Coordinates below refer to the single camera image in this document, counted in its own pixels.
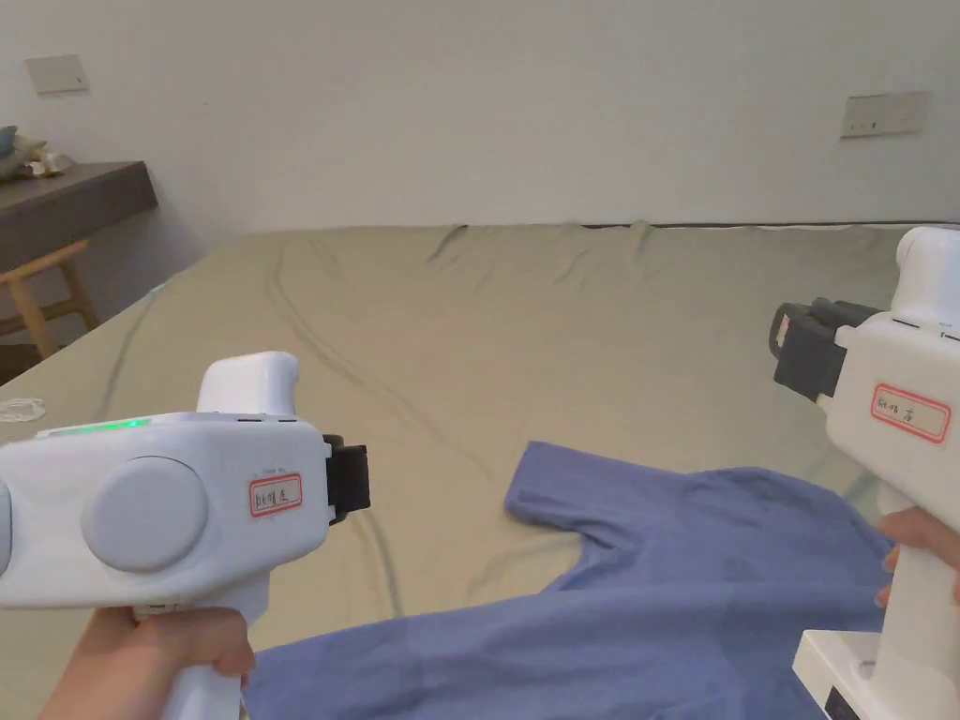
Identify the person's right hand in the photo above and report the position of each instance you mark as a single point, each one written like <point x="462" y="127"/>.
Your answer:
<point x="926" y="536"/>

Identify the person's left hand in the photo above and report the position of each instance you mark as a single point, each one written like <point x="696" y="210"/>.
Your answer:
<point x="150" y="660"/>

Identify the bed with beige sheet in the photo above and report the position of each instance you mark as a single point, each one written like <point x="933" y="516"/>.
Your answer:
<point x="525" y="337"/>

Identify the white wall switch plate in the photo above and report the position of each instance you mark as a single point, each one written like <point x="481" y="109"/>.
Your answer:
<point x="57" y="73"/>

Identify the white wall socket panel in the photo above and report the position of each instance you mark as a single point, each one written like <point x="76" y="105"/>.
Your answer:
<point x="885" y="115"/>

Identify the dark wooden desk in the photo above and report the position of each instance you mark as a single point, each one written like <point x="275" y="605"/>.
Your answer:
<point x="67" y="202"/>

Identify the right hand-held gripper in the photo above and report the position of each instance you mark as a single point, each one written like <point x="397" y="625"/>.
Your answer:
<point x="907" y="360"/>

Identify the blue shirt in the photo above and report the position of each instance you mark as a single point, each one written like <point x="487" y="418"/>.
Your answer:
<point x="637" y="600"/>

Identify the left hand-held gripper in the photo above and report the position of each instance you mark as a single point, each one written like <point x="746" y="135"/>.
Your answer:
<point x="150" y="510"/>

